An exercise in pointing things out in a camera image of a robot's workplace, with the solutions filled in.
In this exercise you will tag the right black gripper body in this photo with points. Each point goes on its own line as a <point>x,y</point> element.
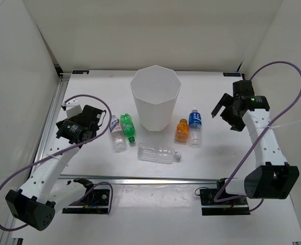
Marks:
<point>233,104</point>

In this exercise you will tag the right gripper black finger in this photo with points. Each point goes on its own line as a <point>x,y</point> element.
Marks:
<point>236,123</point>
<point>227,102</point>

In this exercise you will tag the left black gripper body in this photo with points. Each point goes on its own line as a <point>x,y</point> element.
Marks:
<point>74,118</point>

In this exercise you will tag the clear bottle red-blue label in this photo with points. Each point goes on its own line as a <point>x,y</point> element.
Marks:
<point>118,139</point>

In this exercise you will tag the blue label water bottle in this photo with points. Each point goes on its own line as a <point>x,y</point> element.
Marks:
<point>195,128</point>

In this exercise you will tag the green plastic bottle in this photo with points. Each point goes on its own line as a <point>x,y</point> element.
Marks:
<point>128,127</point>

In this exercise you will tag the orange plastic bottle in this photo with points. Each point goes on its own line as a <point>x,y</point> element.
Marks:
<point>182,131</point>

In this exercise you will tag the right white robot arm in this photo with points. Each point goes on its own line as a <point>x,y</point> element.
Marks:
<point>273,177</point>

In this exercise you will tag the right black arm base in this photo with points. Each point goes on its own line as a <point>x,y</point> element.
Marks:
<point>236,206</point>

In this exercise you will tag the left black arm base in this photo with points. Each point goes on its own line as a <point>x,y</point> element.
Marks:
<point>98,199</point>

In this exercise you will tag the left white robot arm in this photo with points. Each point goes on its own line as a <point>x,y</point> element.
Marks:
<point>35,203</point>

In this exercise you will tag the white faceted plastic bin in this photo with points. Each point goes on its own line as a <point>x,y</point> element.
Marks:
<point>155,90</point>

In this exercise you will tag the blue sticker right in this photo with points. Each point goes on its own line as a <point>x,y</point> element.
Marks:
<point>231,74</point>

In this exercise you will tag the blue sticker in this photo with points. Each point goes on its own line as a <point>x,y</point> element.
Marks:
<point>231,74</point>
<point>80,72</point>

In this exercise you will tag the blue sticker left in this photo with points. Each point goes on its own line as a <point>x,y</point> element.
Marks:
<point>80,72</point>

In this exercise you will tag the large clear plastic bottle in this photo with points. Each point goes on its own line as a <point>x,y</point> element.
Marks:
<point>157,154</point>

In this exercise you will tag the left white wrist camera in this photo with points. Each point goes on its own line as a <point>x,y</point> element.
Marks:
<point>71,108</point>

